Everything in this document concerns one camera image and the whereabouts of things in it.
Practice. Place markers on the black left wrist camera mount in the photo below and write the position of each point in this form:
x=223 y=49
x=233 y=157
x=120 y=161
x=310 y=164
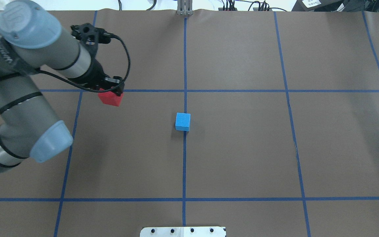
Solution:
x=90 y=36

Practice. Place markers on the red block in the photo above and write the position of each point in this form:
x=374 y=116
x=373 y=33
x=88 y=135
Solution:
x=112 y=98

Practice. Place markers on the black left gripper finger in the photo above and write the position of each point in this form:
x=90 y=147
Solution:
x=116 y=80
x=112 y=91

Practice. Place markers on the blue block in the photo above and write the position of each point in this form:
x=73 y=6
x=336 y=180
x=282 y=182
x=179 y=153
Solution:
x=182 y=122

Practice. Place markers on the aluminium frame post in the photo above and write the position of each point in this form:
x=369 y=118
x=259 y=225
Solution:
x=184 y=7

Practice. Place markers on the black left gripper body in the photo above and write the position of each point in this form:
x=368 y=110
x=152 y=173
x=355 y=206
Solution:
x=92 y=75

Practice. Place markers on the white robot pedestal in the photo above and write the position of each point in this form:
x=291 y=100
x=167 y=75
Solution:
x=183 y=231

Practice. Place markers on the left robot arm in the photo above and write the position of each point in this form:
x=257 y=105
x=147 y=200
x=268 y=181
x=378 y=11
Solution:
x=33 y=41

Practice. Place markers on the black cardboard box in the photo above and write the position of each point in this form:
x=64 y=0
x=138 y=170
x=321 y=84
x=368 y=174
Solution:
x=319 y=5

